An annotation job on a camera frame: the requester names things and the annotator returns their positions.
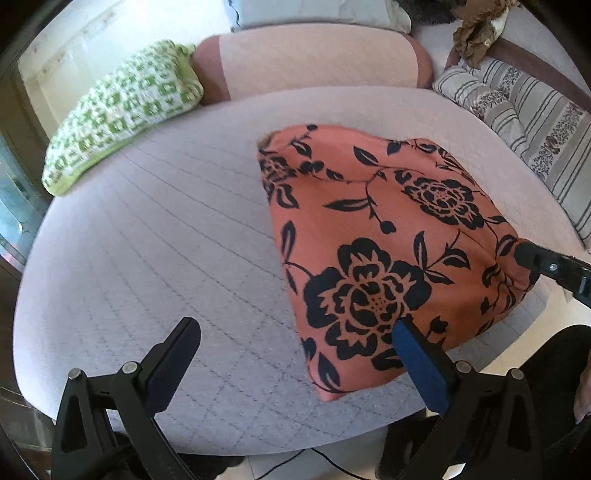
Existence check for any brown crumpled cloth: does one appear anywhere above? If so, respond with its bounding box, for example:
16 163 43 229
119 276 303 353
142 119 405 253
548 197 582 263
452 0 511 70

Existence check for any glass window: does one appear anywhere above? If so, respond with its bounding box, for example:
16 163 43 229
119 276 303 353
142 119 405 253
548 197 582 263
0 134 42 259

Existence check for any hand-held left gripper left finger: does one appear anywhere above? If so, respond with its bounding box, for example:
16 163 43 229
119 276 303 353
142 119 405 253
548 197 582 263
51 316 201 480

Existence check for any person's leg in black pants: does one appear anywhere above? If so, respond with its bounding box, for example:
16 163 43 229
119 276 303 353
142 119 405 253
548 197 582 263
522 323 591 462

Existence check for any striped floral pillow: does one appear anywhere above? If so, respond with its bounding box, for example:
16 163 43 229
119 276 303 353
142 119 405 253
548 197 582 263
431 58 591 250

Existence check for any grey pillow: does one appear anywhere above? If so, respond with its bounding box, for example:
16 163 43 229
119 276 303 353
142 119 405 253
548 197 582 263
226 0 411 33

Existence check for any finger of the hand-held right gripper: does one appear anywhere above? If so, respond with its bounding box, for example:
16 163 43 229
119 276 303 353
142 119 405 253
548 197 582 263
513 239 591 308

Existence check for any pink quilted bolster cushion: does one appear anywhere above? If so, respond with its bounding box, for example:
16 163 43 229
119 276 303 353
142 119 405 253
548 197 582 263
191 23 435 104

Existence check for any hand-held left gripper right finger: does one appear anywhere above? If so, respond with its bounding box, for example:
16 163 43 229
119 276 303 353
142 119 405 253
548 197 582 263
376 316 546 480

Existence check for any black cable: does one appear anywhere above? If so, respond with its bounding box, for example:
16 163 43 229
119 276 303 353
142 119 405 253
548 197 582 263
249 445 384 480

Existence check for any green patterned pillow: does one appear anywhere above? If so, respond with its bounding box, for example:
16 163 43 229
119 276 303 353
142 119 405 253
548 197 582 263
41 41 204 197

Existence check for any orange floral garment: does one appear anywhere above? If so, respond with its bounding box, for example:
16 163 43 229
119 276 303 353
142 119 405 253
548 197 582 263
256 124 541 402

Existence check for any pink quilted sofa seat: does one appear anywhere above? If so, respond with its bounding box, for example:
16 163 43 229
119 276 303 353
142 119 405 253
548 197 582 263
14 85 587 455

